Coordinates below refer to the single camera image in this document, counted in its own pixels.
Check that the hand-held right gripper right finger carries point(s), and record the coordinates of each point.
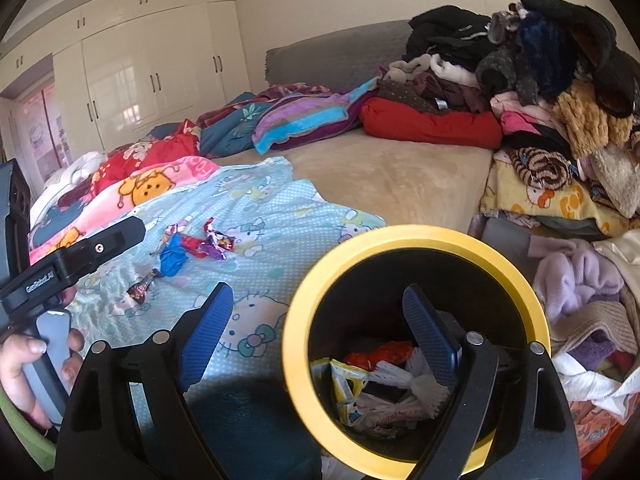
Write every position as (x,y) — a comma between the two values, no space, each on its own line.
(432,340)

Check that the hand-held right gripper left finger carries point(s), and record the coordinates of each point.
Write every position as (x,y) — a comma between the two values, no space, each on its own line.
(207,335)

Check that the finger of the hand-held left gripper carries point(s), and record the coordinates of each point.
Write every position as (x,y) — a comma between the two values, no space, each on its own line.
(105,245)

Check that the red plastic bag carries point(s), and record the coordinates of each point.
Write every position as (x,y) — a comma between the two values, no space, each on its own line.
(385,352)

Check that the trash wrappers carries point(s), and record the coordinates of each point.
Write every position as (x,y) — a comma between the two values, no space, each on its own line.
(425,390)

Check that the brown candy wrapper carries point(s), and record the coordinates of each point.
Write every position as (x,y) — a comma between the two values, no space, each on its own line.
(142,285)

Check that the pink white candy wrapper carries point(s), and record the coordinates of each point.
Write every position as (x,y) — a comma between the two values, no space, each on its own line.
(171,230)

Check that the blue wrapper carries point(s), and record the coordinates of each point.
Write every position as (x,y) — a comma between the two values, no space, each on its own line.
(172,257)

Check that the white plastic bag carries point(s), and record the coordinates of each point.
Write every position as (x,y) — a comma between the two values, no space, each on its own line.
(385,410)

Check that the red snack packet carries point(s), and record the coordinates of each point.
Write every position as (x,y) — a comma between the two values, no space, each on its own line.
(192,246)

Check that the purple foil candy wrapper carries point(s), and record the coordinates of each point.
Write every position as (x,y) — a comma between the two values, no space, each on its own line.
(217,242)

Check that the yellow white snack packet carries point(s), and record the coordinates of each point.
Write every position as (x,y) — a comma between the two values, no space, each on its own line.
(345,385)

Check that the black bin yellow rim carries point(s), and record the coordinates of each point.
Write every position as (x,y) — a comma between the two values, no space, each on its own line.
(350,255)

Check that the person's left forearm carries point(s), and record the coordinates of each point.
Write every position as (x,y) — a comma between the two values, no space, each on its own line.
(25,445)

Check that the person's left hand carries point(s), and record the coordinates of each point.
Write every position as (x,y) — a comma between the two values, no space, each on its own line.
(15,375)

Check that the pink bear print blanket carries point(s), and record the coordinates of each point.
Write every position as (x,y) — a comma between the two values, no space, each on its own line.
(150,185)

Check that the red floral quilt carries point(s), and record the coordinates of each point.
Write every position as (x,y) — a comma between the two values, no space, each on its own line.
(150,152)

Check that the dark teal cloth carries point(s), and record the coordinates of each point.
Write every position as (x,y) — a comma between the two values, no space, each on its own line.
(260,435)

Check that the grey folded cloth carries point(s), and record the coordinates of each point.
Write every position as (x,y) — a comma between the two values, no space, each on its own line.
(505,235)

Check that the pink cartoon sliding door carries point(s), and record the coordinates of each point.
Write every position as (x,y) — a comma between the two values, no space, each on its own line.
(42,130)

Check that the light blue cat print sheet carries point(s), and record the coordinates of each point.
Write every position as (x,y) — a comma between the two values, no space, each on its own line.
(280,220)

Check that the lilac fleece garment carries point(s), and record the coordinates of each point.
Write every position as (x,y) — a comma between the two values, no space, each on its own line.
(575,275)

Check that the beige knit garment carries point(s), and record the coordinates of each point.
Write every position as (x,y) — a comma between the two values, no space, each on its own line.
(595,325)

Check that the beige bed sheet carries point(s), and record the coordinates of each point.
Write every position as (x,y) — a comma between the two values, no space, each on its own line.
(400,180)

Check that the white cloth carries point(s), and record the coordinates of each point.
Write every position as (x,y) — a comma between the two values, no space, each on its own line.
(590,385)

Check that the purple garment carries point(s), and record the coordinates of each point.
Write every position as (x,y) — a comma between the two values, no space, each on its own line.
(600,355)

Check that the white built-in wardrobe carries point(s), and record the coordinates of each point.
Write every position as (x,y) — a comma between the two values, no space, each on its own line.
(140,70)

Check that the yellow cartoon blanket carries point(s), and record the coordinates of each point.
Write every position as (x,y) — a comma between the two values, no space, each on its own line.
(550,205)

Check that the peach printed cloth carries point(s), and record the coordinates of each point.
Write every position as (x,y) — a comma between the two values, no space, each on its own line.
(605,430)

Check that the tiger striped garment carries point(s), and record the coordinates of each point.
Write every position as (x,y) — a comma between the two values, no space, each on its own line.
(542,167)

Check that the red cushion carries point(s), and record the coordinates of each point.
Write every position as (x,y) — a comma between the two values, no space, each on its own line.
(430,125)

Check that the maroon floral blanket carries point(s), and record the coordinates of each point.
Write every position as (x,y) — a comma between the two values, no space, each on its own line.
(280,95)

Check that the striped pillow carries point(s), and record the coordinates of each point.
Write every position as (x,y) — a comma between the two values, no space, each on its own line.
(300,120)

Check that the pink garment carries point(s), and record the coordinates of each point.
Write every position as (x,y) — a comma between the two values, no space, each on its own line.
(520,120)

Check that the cream fleece garment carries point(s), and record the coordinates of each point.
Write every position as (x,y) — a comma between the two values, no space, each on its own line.
(620,180)

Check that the brown dotted garment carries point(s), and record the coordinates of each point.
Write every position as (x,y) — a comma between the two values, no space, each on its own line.
(415,92)

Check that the tan fluffy garment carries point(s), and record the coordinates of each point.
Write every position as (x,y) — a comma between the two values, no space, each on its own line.
(580,115)

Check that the white fleece garment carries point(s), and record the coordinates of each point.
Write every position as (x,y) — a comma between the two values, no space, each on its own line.
(450,67)

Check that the dark grey knit sweater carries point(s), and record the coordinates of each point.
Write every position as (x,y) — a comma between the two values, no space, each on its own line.
(500,67)

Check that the grey bed headboard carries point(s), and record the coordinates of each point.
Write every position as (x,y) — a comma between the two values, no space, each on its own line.
(325,60)

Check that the navy fluffy garment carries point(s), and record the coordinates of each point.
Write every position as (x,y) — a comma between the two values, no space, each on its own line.
(545,55)

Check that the black jacket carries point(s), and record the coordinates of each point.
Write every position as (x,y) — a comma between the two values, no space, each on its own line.
(445,30)

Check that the grey patterned scarf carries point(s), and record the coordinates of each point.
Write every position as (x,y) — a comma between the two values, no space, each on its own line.
(502,25)

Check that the black plush garment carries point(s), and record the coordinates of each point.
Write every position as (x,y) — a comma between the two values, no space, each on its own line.
(600,45)

